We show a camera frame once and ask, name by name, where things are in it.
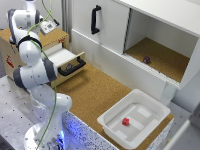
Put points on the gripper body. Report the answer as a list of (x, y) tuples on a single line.
[(47, 27)]

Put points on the wooden drawer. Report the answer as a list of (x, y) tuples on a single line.
[(63, 56)]

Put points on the purple block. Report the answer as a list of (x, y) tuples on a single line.
[(146, 59)]

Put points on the pink block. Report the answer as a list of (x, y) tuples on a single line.
[(126, 121)]

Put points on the wooden drawer box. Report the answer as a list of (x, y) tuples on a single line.
[(6, 45)]

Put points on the white sliding door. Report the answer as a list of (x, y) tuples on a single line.
[(111, 25)]

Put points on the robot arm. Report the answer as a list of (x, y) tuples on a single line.
[(33, 75)]

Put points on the white plastic box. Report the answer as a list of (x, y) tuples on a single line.
[(151, 106)]

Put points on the white cabinet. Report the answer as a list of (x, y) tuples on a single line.
[(140, 78)]

